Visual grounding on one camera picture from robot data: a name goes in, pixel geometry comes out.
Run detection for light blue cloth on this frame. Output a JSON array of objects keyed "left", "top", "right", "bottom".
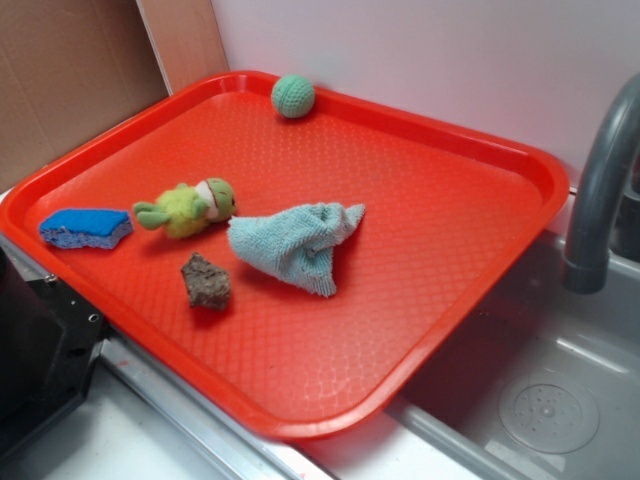
[{"left": 228, "top": 203, "right": 366, "bottom": 298}]

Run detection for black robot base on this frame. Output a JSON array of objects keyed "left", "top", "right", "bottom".
[{"left": 1, "top": 252, "right": 105, "bottom": 461}]

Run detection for red plastic tray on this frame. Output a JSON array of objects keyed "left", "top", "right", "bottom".
[{"left": 1, "top": 72, "right": 569, "bottom": 440}]

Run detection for brown rock chunk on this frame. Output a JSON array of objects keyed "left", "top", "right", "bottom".
[{"left": 181, "top": 252, "right": 231, "bottom": 311}]

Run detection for green plush toy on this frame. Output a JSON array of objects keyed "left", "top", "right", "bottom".
[{"left": 133, "top": 178, "right": 236, "bottom": 239}]

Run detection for green textured ball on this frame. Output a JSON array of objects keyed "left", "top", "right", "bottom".
[{"left": 271, "top": 75, "right": 316, "bottom": 119}]

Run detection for blue sponge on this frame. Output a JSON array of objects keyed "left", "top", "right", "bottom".
[{"left": 38, "top": 209, "right": 133, "bottom": 250}]

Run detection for grey toy sink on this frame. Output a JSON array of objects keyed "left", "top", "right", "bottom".
[{"left": 301, "top": 214, "right": 639, "bottom": 479}]

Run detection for grey faucet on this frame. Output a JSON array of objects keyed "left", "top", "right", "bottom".
[{"left": 561, "top": 75, "right": 639, "bottom": 294}]

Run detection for brown cardboard panel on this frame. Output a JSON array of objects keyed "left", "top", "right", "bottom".
[{"left": 1, "top": 1, "right": 228, "bottom": 190}]

